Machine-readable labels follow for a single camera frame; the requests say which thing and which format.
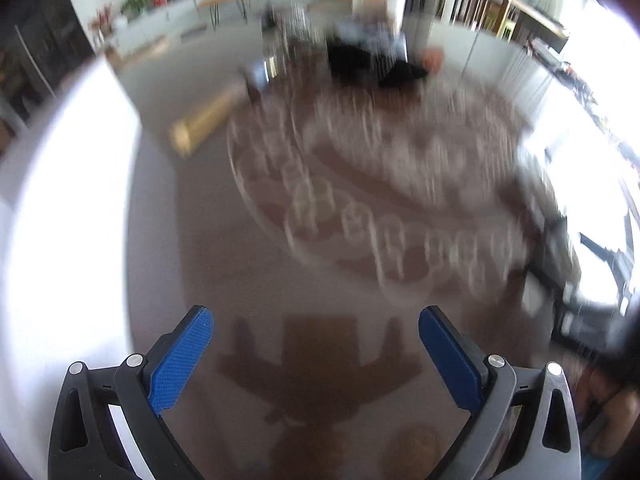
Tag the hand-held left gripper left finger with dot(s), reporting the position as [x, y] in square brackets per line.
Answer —
[182, 360]

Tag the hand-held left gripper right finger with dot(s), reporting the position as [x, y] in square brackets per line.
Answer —
[450, 360]

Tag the black beaded cloth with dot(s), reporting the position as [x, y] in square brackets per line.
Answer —
[360, 60]

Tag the cellophane dark bundle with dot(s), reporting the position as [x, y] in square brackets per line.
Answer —
[287, 30]

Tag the person's right forearm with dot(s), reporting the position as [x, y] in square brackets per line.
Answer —
[610, 415]

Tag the white television cabinet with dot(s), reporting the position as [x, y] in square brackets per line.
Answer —
[150, 22]

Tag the clear plastic lidded box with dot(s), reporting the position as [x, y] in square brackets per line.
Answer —
[360, 32]

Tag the wooden side table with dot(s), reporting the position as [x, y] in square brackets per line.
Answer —
[542, 22]

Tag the tall black display cabinet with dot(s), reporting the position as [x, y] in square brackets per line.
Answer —
[40, 45]

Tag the red flowers in white vase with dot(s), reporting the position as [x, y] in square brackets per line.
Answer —
[102, 20]

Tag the dark wooden slatted chair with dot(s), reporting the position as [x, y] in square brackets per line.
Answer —
[475, 2]

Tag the bushy green potted plant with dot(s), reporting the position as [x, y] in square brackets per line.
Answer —
[135, 4]

